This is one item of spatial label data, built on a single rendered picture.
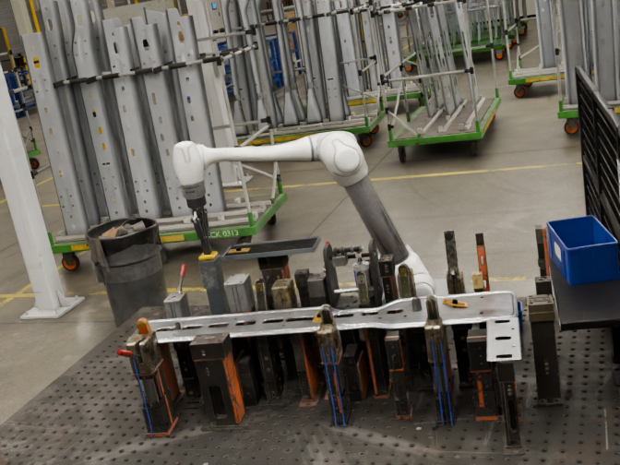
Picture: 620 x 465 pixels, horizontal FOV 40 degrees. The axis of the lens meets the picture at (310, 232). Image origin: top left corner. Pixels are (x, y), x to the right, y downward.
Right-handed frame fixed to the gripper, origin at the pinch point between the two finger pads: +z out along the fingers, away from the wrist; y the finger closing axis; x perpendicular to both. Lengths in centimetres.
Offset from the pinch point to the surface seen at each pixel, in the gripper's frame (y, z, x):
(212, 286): 3.5, 15.9, 0.4
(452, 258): 19, 8, 96
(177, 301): 21.4, 13.7, -7.5
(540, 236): 20, 3, 126
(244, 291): 21.8, 11.9, 19.3
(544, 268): 20, 14, 126
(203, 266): 3.5, 7.1, -1.5
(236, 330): 39.6, 19.5, 20.0
